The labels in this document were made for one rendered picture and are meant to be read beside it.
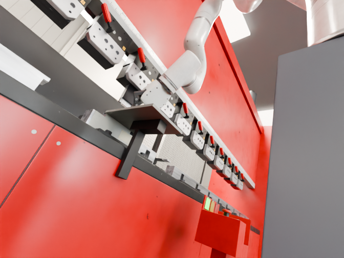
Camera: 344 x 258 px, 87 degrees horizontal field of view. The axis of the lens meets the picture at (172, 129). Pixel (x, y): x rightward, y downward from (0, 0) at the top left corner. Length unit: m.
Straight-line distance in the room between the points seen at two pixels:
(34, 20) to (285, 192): 3.50
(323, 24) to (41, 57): 1.21
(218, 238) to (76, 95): 1.09
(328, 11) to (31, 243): 0.78
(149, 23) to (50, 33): 2.61
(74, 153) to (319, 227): 0.52
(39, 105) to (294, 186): 0.52
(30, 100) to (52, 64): 0.77
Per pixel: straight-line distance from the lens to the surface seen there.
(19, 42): 1.28
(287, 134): 0.27
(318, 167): 0.25
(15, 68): 0.67
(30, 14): 3.56
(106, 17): 0.82
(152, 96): 0.70
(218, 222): 0.81
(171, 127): 0.65
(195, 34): 0.82
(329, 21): 0.45
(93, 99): 1.35
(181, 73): 0.70
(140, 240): 0.80
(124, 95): 0.84
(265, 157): 2.80
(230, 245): 0.80
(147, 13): 1.06
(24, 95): 0.54
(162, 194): 0.83
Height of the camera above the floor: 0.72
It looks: 24 degrees up
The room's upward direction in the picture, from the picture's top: 19 degrees clockwise
